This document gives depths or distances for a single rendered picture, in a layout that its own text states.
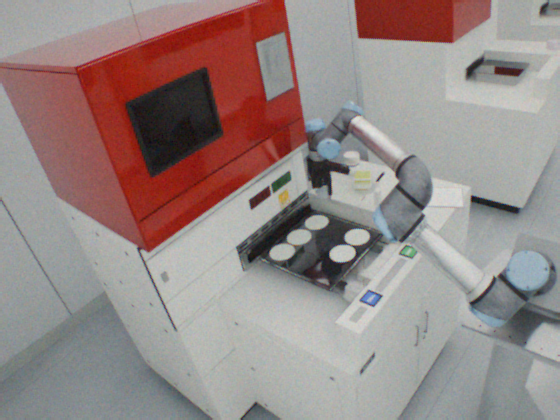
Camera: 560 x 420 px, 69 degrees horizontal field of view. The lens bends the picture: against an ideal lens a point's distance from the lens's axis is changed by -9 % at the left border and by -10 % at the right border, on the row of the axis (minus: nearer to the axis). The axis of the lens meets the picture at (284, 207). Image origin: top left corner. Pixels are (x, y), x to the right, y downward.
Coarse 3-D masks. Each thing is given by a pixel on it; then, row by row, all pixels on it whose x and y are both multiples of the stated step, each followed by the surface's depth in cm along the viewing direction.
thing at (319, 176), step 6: (306, 162) 174; (312, 162) 171; (318, 162) 170; (324, 162) 170; (312, 168) 173; (318, 168) 173; (312, 174) 175; (318, 174) 174; (324, 174) 173; (330, 174) 174; (312, 180) 173; (318, 180) 174; (324, 180) 175; (312, 186) 175; (318, 186) 175
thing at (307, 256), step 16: (304, 224) 188; (336, 224) 184; (352, 224) 182; (320, 240) 177; (336, 240) 176; (368, 240) 172; (304, 256) 171; (320, 256) 169; (304, 272) 163; (320, 272) 162; (336, 272) 160
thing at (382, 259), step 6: (390, 246) 170; (396, 246) 169; (384, 252) 168; (390, 252) 167; (378, 258) 165; (384, 258) 165; (372, 264) 163; (378, 264) 163; (384, 264) 162; (372, 270) 160; (378, 270) 160; (360, 282) 156; (348, 300) 153
